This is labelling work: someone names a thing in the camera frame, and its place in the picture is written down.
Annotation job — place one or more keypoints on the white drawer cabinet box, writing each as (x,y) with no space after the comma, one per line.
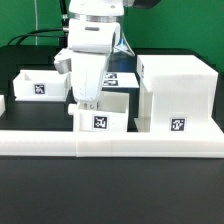
(176,95)

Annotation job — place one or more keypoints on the white drawer tray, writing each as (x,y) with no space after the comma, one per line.
(111,114)
(41,85)

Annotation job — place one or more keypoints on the white L-shaped border fence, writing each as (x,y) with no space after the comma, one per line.
(131,144)

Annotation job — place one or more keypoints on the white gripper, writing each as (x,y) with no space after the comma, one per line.
(87,74)

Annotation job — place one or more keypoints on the white front drawer tray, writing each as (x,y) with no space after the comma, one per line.
(111,114)

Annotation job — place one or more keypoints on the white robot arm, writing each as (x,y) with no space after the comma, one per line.
(94,32)

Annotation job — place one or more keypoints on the white fiducial marker sheet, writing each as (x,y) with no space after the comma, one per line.
(120,80)

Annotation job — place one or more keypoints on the white rear drawer tray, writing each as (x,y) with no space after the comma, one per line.
(41,85)

